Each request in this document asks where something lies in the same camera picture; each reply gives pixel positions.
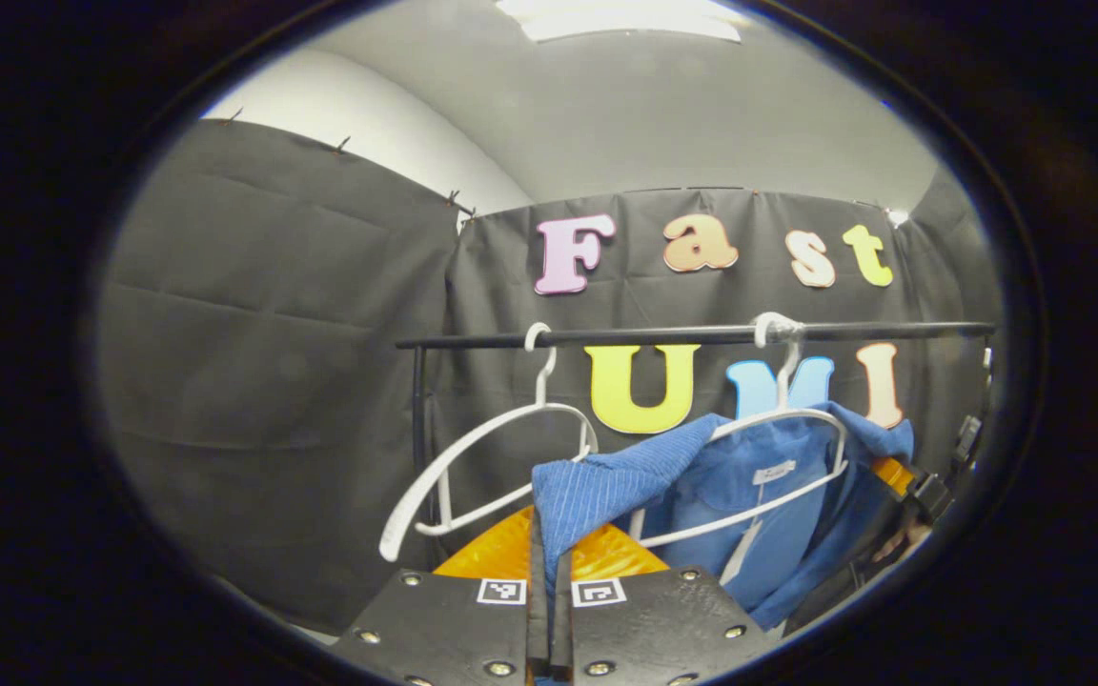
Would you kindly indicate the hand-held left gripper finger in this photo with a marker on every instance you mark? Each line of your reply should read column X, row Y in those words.
column 538, row 638
column 560, row 638

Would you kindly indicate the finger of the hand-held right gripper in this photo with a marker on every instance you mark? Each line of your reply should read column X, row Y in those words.
column 854, row 581
column 892, row 474

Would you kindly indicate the white clothes hanger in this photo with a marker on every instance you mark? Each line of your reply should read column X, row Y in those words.
column 782, row 372
column 541, row 376

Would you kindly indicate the blue jacket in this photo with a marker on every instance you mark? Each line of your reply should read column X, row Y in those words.
column 625, row 476

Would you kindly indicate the black clothes rack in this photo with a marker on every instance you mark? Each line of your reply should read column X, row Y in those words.
column 663, row 335

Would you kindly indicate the dark upright pole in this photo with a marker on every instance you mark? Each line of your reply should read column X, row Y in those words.
column 968, row 438

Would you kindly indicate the black backdrop cloth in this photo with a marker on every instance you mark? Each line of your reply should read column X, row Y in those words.
column 254, row 362

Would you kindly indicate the large ceiling light panel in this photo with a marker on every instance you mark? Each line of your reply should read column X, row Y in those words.
column 625, row 17

